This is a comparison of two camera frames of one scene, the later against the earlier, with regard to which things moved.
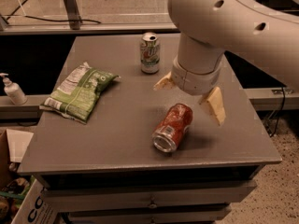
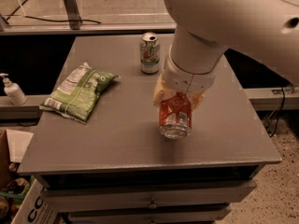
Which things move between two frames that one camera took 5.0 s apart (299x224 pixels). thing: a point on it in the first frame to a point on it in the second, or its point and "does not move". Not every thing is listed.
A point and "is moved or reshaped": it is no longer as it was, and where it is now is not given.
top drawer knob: [152, 205] does not move
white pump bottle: [13, 91] does not move
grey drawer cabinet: [146, 155] does not move
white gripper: [195, 79] to [188, 80]
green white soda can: [149, 53] does not move
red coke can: [177, 118] is moved or reshaped
